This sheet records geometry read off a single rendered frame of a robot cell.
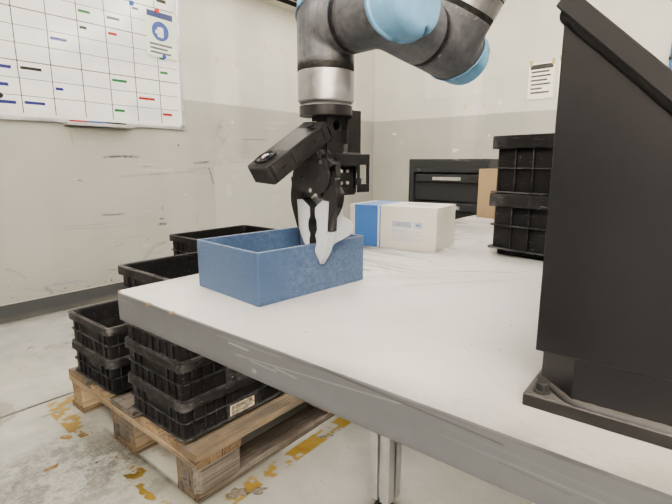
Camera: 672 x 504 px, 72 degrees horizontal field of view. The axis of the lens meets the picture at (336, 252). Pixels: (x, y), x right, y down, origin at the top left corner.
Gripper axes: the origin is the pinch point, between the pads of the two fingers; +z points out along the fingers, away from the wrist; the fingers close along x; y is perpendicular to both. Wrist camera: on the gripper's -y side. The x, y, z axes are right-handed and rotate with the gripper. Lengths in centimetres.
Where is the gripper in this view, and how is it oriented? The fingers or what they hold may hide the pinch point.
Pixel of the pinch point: (315, 255)
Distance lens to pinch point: 64.0
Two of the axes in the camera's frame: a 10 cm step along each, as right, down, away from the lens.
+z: 0.0, 9.8, 1.9
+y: 7.1, -1.4, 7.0
